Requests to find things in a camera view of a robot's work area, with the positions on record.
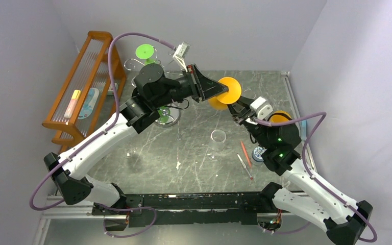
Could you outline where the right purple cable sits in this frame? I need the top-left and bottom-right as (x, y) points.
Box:
(255, 112), (378, 243)

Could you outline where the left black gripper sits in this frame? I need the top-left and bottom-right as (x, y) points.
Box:
(155, 67), (231, 111)

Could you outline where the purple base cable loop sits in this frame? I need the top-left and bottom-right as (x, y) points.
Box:
(103, 204), (159, 238)

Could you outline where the blue patterned round tin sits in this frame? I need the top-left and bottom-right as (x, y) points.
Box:
(251, 146), (266, 165)

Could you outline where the orange wooden rack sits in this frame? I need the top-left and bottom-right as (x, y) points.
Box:
(42, 31), (116, 152)

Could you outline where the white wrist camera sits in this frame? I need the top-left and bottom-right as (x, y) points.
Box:
(173, 42), (190, 71)
(250, 96), (273, 120)

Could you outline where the chrome wine glass rack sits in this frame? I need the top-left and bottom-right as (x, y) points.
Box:
(124, 57), (184, 128)

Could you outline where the green plastic wine glass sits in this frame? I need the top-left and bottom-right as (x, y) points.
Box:
(135, 43), (161, 65)

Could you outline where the yellow highlighter marker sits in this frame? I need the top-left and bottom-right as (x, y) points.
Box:
(64, 90), (81, 119)

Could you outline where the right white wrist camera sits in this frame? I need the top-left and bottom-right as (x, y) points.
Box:
(250, 96), (273, 120)

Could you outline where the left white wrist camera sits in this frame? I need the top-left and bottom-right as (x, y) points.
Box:
(173, 42), (190, 71)

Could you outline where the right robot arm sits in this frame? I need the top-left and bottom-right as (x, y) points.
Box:
(227, 96), (373, 244)

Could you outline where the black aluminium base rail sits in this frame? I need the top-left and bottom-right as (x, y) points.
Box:
(42, 192), (322, 228)

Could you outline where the light blue flat package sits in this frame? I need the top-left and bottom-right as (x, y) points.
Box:
(78, 88), (100, 119)

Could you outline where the orange plastic wine glass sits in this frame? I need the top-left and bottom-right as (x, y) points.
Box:
(208, 77), (242, 111)

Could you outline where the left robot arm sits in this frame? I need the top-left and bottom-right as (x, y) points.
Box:
(44, 63), (229, 214)

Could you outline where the clear wine glass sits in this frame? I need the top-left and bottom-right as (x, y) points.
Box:
(241, 88), (256, 100)
(124, 145), (137, 159)
(207, 130), (226, 161)

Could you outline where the white red pen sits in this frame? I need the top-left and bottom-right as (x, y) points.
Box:
(237, 154), (254, 180)

